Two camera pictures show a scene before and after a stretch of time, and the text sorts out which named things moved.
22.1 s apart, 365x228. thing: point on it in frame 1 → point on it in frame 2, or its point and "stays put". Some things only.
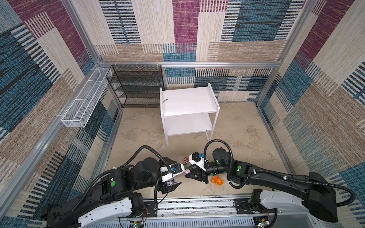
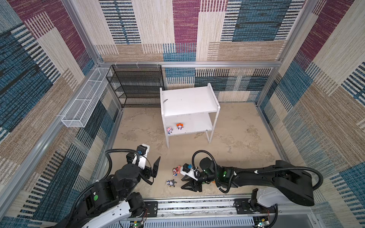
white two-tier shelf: (188, 110) stays put
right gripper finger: (194, 175) → (189, 186)
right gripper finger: (205, 178) → (196, 187)
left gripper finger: (173, 187) → (156, 166)
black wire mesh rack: (137, 86) stays put
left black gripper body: (163, 186) → (146, 173)
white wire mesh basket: (77, 115) stays put
